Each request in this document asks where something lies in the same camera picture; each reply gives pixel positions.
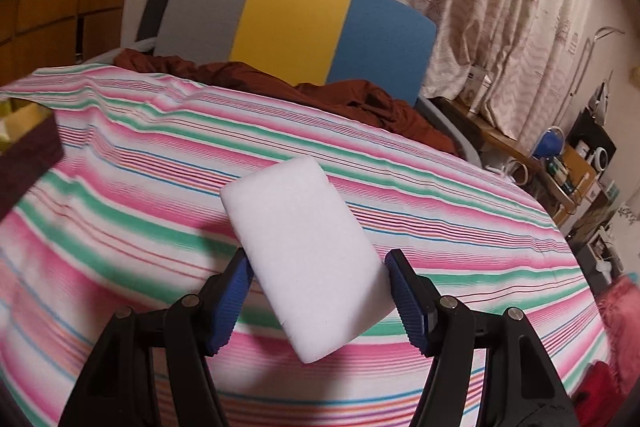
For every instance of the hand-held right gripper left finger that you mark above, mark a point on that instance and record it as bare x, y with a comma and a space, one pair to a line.
227, 307

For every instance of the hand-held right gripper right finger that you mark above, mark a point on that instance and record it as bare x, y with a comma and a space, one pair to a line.
407, 302

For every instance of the white sponge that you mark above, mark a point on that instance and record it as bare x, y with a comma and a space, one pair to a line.
305, 257

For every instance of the gold tin box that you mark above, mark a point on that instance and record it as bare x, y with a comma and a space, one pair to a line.
30, 152

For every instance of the striped tablecloth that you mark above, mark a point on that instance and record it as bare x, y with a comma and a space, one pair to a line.
450, 257

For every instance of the wooden side table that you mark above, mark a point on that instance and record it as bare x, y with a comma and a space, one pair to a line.
500, 137

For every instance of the dark red cloth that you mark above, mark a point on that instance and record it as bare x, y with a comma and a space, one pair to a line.
350, 102

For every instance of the pink fluffy blanket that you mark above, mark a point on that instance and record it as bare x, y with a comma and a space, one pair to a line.
620, 312

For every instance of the white carton box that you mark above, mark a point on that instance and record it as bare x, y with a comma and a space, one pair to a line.
477, 89

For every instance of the black shelf unit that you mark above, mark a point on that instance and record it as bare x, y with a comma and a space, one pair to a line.
592, 137

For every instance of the grey yellow blue chair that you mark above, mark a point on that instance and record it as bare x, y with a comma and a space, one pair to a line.
295, 22

